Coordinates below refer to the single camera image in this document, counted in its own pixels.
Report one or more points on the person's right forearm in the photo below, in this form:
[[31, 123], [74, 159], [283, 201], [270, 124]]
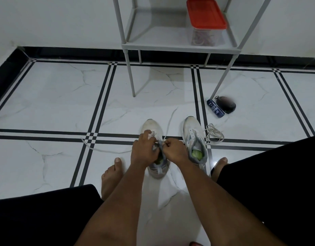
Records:
[[224, 207]]

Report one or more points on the black oval polish bottle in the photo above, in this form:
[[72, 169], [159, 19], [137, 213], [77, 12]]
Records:
[[226, 105]]

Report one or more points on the person's foot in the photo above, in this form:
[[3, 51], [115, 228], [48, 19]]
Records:
[[219, 169], [110, 179]]

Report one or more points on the grey metal shelf rack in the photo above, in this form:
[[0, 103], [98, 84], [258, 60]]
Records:
[[160, 35]]

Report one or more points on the clear box with red lid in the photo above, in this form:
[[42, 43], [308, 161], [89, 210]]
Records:
[[202, 38]]

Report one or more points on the person's left hand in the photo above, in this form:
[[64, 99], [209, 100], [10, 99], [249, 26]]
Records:
[[143, 151]]

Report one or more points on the white grey sneaker shoe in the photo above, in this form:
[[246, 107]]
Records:
[[151, 125], [192, 125]]

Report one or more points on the person's left forearm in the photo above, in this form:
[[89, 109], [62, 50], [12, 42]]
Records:
[[114, 207]]

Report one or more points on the person's right foot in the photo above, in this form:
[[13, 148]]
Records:
[[219, 169]]

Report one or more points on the clear container with red lid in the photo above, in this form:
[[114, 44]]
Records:
[[206, 14]]

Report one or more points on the person's right hand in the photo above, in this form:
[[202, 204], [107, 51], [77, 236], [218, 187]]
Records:
[[176, 151]]

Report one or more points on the black shorts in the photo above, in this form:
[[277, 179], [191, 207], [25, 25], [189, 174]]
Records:
[[275, 181]]

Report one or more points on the person's left foot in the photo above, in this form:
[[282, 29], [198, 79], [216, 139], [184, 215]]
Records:
[[110, 179]]

